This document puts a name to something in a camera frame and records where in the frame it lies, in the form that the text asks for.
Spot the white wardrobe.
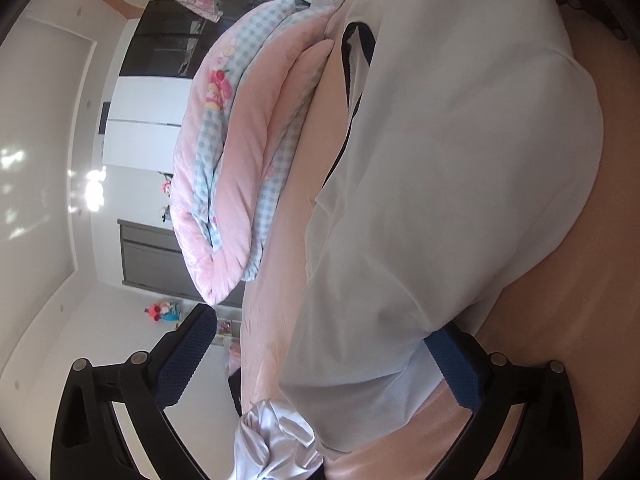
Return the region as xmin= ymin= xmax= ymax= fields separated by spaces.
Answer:
xmin=100 ymin=75 xmax=196 ymax=171

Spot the white glossy garment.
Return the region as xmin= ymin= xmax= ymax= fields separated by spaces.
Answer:
xmin=232 ymin=397 xmax=323 ymax=480

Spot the white shirt with navy trim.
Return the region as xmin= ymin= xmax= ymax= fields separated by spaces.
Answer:
xmin=277 ymin=0 xmax=603 ymax=456

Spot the grey door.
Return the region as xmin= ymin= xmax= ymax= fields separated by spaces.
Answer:
xmin=117 ymin=217 xmax=251 ymax=308

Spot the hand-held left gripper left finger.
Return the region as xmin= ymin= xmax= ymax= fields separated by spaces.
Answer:
xmin=50 ymin=302 xmax=218 ymax=480

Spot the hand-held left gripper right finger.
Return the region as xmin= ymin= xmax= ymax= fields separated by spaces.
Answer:
xmin=424 ymin=320 xmax=586 ymax=480

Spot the black bag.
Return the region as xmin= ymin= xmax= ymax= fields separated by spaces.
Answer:
xmin=227 ymin=375 xmax=243 ymax=416

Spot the round pink bed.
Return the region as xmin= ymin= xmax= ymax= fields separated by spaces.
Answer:
xmin=227 ymin=0 xmax=640 ymax=480

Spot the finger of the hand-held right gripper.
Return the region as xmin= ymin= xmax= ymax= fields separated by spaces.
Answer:
xmin=542 ymin=0 xmax=631 ymax=41

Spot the red blue wall plush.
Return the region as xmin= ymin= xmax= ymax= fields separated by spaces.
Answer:
xmin=144 ymin=301 xmax=183 ymax=326

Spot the pink checked quilt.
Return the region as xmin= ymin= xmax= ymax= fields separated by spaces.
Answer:
xmin=170 ymin=0 xmax=346 ymax=306

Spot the black glass wardrobe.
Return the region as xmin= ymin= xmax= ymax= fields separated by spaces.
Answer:
xmin=117 ymin=0 xmax=281 ymax=81

